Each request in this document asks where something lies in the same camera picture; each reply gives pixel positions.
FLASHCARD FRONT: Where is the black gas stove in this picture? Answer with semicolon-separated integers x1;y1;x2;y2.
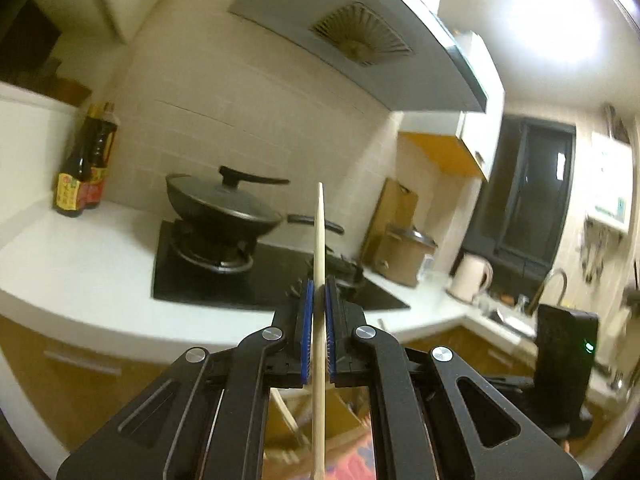
150;219;411;312

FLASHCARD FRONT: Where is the wooden cutting board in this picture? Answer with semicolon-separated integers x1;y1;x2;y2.
359;178;419;266

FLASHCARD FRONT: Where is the white upper wall cabinet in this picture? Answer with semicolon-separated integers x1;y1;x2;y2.
399;32;504;181

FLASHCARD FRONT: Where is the metal sink faucet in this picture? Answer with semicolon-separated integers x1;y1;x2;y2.
527;268;570;317

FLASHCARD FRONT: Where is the grey range hood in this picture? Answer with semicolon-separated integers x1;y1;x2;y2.
229;0;488;112

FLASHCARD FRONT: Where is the dark window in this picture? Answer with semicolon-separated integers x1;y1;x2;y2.
462;115;577;268

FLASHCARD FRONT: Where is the white water heater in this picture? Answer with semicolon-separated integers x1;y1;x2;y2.
587;131;634;236

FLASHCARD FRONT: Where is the white kitchen countertop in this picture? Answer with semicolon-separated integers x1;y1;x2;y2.
0;194;622;411

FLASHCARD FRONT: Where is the black wok with lid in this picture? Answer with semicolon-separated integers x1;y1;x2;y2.
165;166;314;240

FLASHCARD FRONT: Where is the black right gripper unit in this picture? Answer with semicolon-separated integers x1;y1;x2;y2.
487;304;599;442

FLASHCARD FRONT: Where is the dark soy sauce bottle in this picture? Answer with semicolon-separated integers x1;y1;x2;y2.
54;104;101;218

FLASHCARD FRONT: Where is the tan rice cooker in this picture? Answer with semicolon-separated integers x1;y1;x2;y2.
372;223;438;287

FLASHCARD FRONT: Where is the wooden chopstick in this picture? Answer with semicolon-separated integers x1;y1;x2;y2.
311;182;326;480

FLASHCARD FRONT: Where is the tan plastic utensil basket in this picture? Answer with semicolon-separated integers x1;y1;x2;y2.
267;386;374;449

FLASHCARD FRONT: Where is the floral pink orange tablecloth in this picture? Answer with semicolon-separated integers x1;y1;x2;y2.
261;426;386;480

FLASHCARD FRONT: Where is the white electric kettle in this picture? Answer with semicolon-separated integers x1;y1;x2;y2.
446;252;494;304

